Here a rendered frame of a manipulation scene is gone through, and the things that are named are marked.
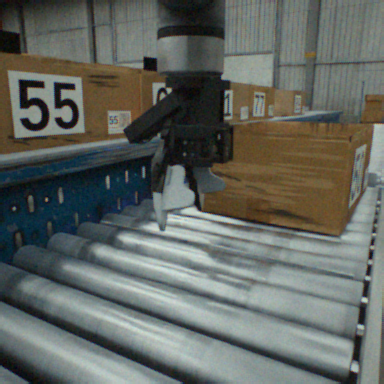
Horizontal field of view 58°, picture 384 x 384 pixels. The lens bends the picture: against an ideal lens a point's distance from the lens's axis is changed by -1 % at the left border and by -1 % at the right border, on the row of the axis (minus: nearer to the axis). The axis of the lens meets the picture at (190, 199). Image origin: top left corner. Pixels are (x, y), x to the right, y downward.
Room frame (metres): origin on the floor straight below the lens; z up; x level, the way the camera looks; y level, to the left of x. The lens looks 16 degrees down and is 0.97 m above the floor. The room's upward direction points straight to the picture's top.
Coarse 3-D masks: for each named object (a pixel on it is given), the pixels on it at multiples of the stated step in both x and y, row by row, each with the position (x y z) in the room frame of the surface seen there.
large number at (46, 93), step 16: (16, 80) 0.61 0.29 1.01; (32, 80) 0.63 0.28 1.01; (48, 80) 0.66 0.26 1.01; (64, 80) 0.70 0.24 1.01; (80, 80) 0.73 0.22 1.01; (16, 96) 0.60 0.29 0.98; (32, 96) 0.63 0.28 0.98; (48, 96) 0.66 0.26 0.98; (64, 96) 0.69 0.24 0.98; (80, 96) 0.73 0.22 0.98; (16, 112) 0.60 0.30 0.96; (32, 112) 0.63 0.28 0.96; (48, 112) 0.66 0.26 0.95; (64, 112) 0.69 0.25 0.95; (80, 112) 0.73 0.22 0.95; (16, 128) 0.60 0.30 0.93; (32, 128) 0.62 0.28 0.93; (48, 128) 0.65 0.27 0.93; (64, 128) 0.69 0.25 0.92; (80, 128) 0.72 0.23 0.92
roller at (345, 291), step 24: (96, 240) 0.58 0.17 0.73; (120, 240) 0.56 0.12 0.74; (144, 240) 0.54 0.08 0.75; (168, 240) 0.54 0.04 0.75; (192, 264) 0.48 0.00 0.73; (216, 264) 0.47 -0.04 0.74; (240, 264) 0.46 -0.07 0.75; (264, 264) 0.45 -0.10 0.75; (288, 288) 0.41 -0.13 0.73; (312, 288) 0.40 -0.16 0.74; (336, 288) 0.39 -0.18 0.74; (360, 288) 0.38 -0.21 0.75
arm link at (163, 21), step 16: (224, 0) 0.48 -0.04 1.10; (160, 16) 0.47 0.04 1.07; (176, 16) 0.46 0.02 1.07; (192, 16) 0.45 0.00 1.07; (208, 16) 0.46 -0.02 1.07; (224, 16) 0.49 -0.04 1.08; (160, 32) 0.48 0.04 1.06; (176, 32) 0.46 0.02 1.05; (192, 32) 0.45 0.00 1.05; (208, 32) 0.46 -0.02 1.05; (224, 32) 0.49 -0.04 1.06
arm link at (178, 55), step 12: (180, 36) 0.46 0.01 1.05; (192, 36) 0.45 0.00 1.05; (204, 36) 0.46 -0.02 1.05; (168, 48) 0.46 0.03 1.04; (180, 48) 0.46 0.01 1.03; (192, 48) 0.45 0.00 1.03; (204, 48) 0.46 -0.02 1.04; (216, 48) 0.47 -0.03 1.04; (168, 60) 0.46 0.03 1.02; (180, 60) 0.46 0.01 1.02; (192, 60) 0.45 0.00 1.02; (204, 60) 0.46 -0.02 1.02; (216, 60) 0.47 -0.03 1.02; (168, 72) 0.47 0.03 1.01; (180, 72) 0.46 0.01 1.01; (192, 72) 0.46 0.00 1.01; (204, 72) 0.46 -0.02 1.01; (216, 72) 0.47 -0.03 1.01
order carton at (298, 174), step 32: (256, 128) 0.98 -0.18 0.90; (288, 128) 1.00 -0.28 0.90; (320, 128) 0.96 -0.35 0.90; (352, 128) 0.91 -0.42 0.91; (256, 160) 0.64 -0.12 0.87; (288, 160) 0.61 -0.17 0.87; (320, 160) 0.58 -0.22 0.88; (352, 160) 0.59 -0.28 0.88; (224, 192) 0.68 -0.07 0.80; (256, 192) 0.64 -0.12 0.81; (288, 192) 0.61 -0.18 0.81; (320, 192) 0.58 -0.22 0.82; (288, 224) 0.61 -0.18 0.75; (320, 224) 0.58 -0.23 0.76
